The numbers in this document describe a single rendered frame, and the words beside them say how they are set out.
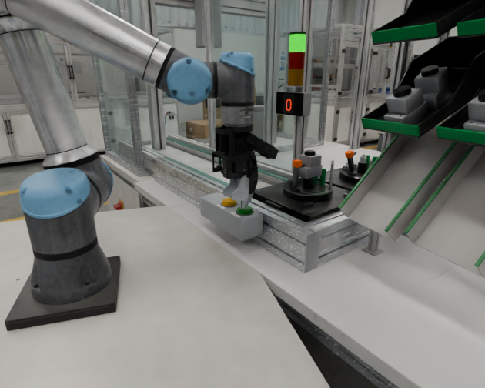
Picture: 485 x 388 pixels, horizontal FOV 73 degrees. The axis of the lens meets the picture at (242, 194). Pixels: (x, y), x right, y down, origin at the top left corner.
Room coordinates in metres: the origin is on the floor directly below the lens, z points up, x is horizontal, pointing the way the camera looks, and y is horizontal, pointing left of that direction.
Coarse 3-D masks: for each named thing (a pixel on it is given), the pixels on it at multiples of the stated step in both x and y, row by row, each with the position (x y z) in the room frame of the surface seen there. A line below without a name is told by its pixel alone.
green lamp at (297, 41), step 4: (292, 36) 1.11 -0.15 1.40; (296, 36) 1.10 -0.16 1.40; (300, 36) 1.10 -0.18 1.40; (304, 36) 1.11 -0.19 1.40; (292, 40) 1.11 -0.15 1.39; (296, 40) 1.10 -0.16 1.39; (300, 40) 1.10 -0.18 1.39; (304, 40) 1.11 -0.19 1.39; (292, 44) 1.11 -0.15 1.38; (296, 44) 1.10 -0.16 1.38; (300, 44) 1.10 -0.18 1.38; (304, 44) 1.11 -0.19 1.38; (292, 48) 1.11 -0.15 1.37; (296, 48) 1.10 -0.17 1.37; (300, 48) 1.10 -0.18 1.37; (304, 48) 1.11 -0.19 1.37
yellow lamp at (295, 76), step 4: (288, 72) 1.12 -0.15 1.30; (292, 72) 1.10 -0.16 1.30; (296, 72) 1.10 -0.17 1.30; (300, 72) 1.10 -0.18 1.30; (288, 76) 1.12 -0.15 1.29; (292, 76) 1.10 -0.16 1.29; (296, 76) 1.10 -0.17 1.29; (300, 76) 1.10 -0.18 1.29; (288, 80) 1.12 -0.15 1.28; (292, 80) 1.10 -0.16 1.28; (296, 80) 1.10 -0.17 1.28; (300, 80) 1.10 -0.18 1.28; (288, 84) 1.12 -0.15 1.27; (292, 84) 1.10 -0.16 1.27; (296, 84) 1.10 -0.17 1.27; (300, 84) 1.10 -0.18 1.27
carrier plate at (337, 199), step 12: (264, 192) 0.91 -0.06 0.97; (276, 192) 0.91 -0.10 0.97; (336, 192) 0.91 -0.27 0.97; (348, 192) 0.91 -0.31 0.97; (288, 204) 0.81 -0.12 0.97; (300, 204) 0.81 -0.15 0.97; (324, 204) 0.81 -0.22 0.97; (336, 204) 0.81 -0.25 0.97; (300, 216) 0.76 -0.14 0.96; (312, 216) 0.74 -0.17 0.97
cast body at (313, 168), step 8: (304, 152) 0.90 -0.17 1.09; (312, 152) 0.88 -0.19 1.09; (304, 160) 0.89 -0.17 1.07; (312, 160) 0.87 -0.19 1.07; (320, 160) 0.89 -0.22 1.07; (304, 168) 0.87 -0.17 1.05; (312, 168) 0.88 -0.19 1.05; (320, 168) 0.90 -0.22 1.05; (304, 176) 0.87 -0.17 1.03; (312, 176) 0.88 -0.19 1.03
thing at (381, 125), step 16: (432, 48) 0.77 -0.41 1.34; (448, 48) 0.79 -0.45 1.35; (464, 48) 0.77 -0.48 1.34; (480, 48) 0.74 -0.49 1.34; (416, 64) 0.75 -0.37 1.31; (432, 64) 0.77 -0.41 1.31; (448, 64) 0.80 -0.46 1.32; (464, 64) 0.78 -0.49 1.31; (480, 64) 0.64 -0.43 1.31; (464, 80) 0.62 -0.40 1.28; (480, 80) 0.65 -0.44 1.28; (464, 96) 0.63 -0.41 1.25; (384, 112) 0.72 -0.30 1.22; (432, 112) 0.65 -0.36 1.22; (448, 112) 0.61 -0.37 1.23; (368, 128) 0.69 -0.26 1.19; (384, 128) 0.64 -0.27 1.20; (400, 128) 0.61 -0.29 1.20; (416, 128) 0.58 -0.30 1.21; (432, 128) 0.60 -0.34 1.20
